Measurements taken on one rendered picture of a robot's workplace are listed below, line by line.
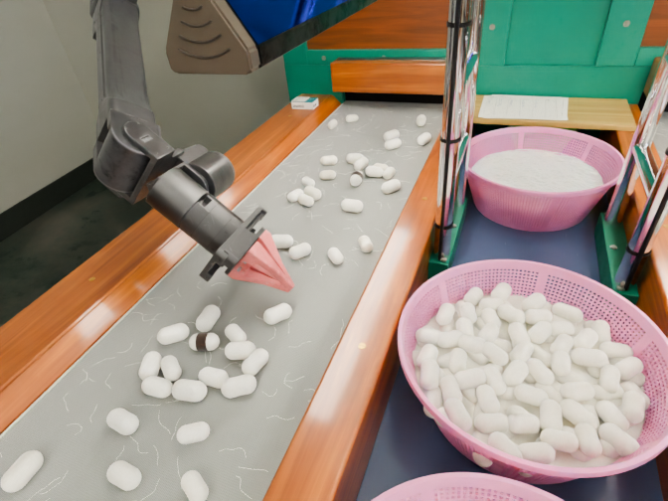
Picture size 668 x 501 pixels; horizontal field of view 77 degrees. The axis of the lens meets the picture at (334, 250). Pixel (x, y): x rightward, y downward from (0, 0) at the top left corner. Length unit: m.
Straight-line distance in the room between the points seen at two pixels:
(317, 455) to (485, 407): 0.17
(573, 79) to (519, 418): 0.82
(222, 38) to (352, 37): 0.83
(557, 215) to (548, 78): 0.42
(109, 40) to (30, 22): 2.24
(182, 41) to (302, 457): 0.36
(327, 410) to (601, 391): 0.28
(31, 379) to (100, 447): 0.13
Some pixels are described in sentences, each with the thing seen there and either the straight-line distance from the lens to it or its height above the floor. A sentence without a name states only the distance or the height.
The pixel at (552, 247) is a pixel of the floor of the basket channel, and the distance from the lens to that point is 0.78.
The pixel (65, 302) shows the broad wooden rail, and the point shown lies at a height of 0.76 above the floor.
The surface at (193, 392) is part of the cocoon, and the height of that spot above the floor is 0.76.
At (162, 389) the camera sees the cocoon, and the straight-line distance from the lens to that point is 0.50.
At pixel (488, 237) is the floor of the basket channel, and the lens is 0.78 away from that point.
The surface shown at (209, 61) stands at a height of 1.05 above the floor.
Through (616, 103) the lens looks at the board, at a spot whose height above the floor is 0.78.
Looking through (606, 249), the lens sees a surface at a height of 0.71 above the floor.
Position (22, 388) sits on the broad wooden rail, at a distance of 0.60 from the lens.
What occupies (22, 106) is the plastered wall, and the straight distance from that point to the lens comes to 2.85.
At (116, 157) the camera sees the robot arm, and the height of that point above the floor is 0.94.
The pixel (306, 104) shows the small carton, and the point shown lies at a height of 0.78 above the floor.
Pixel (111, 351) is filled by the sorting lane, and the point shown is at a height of 0.74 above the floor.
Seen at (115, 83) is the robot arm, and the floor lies 0.99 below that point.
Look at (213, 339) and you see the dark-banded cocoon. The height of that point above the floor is 0.76.
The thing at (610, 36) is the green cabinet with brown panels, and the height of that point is 0.90.
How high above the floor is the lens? 1.13
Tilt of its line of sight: 37 degrees down
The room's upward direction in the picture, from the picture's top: 7 degrees counter-clockwise
